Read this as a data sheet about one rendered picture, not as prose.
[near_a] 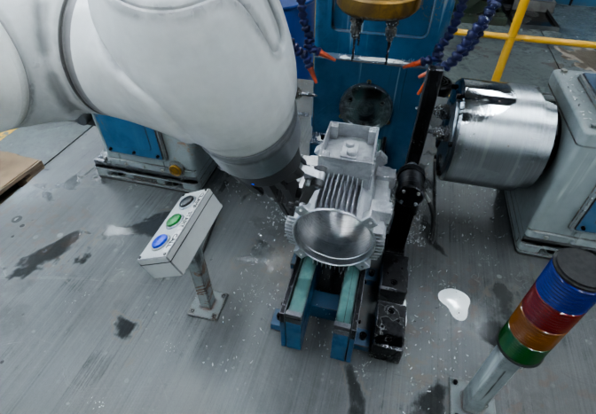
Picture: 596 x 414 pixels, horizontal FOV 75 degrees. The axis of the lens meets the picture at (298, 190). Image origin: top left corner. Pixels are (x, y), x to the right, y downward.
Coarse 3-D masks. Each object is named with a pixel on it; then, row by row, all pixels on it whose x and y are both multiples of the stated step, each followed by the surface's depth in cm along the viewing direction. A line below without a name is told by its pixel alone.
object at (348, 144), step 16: (336, 128) 78; (352, 128) 79; (368, 128) 78; (336, 144) 78; (352, 144) 75; (368, 144) 78; (320, 160) 71; (336, 160) 71; (352, 160) 70; (368, 160) 70; (336, 176) 73; (352, 176) 72; (368, 176) 71
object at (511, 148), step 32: (480, 96) 84; (512, 96) 84; (544, 96) 85; (448, 128) 90; (480, 128) 83; (512, 128) 82; (544, 128) 82; (448, 160) 88; (480, 160) 85; (512, 160) 83; (544, 160) 83
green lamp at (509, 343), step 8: (504, 328) 56; (504, 336) 55; (512, 336) 53; (504, 344) 55; (512, 344) 53; (520, 344) 52; (512, 352) 54; (520, 352) 53; (528, 352) 52; (536, 352) 51; (544, 352) 51; (520, 360) 54; (528, 360) 53; (536, 360) 53
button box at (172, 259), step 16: (192, 192) 75; (208, 192) 73; (176, 208) 73; (192, 208) 70; (208, 208) 73; (176, 224) 68; (192, 224) 68; (208, 224) 72; (176, 240) 64; (192, 240) 68; (144, 256) 65; (160, 256) 63; (176, 256) 64; (192, 256) 67; (160, 272) 66; (176, 272) 64
